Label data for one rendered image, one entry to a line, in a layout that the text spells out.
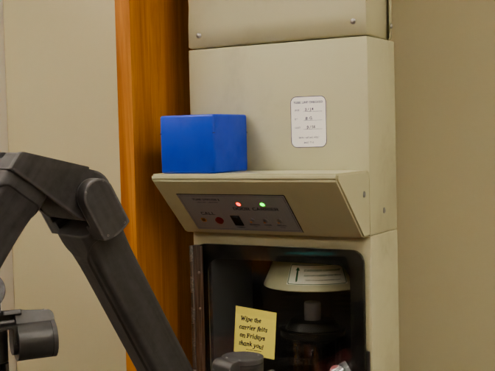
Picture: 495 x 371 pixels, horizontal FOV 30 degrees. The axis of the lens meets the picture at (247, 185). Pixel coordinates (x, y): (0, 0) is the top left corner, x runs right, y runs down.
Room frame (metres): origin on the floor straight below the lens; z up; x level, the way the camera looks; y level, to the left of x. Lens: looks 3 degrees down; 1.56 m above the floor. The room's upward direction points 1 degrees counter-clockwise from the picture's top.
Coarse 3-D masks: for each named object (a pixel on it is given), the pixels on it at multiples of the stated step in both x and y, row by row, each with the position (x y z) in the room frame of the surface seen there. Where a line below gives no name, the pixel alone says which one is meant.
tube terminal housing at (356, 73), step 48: (240, 48) 1.49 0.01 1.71; (288, 48) 1.45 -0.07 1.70; (336, 48) 1.41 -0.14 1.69; (384, 48) 1.44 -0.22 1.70; (192, 96) 1.54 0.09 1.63; (240, 96) 1.49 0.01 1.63; (288, 96) 1.45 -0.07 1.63; (336, 96) 1.41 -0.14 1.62; (384, 96) 1.44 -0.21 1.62; (288, 144) 1.45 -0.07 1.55; (336, 144) 1.41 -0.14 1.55; (384, 144) 1.43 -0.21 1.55; (384, 192) 1.43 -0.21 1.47; (240, 240) 1.50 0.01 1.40; (288, 240) 1.45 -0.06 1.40; (336, 240) 1.41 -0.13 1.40; (384, 240) 1.43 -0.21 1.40; (384, 288) 1.42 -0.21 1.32; (384, 336) 1.42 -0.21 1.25
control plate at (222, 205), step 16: (192, 208) 1.46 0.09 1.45; (208, 208) 1.44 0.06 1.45; (224, 208) 1.43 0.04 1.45; (240, 208) 1.41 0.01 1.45; (256, 208) 1.40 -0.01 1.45; (272, 208) 1.38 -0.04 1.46; (288, 208) 1.37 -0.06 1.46; (208, 224) 1.48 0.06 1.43; (224, 224) 1.46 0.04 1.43; (256, 224) 1.43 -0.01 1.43; (272, 224) 1.41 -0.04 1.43; (288, 224) 1.40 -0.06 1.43
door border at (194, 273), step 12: (192, 264) 1.53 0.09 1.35; (192, 276) 1.53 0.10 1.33; (192, 300) 1.53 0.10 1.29; (192, 324) 1.53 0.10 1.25; (204, 324) 1.52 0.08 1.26; (192, 336) 1.53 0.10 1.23; (204, 336) 1.52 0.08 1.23; (204, 348) 1.52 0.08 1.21; (192, 360) 1.53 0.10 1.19; (204, 360) 1.52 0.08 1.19
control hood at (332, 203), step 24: (168, 192) 1.45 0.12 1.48; (192, 192) 1.43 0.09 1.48; (216, 192) 1.41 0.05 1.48; (240, 192) 1.38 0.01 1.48; (264, 192) 1.36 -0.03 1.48; (288, 192) 1.34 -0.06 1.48; (312, 192) 1.32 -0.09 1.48; (336, 192) 1.30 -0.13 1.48; (360, 192) 1.35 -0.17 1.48; (312, 216) 1.36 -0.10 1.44; (336, 216) 1.34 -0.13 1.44; (360, 216) 1.35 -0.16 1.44
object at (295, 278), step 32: (224, 256) 1.50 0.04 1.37; (256, 256) 1.47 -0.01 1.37; (288, 256) 1.44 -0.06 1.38; (320, 256) 1.41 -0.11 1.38; (352, 256) 1.38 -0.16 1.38; (224, 288) 1.50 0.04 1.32; (256, 288) 1.47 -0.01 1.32; (288, 288) 1.44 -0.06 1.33; (320, 288) 1.41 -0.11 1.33; (352, 288) 1.38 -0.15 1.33; (224, 320) 1.50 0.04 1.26; (288, 320) 1.44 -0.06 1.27; (320, 320) 1.41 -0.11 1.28; (352, 320) 1.38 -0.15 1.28; (224, 352) 1.50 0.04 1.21; (288, 352) 1.44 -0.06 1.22; (320, 352) 1.41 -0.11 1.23; (352, 352) 1.38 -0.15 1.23
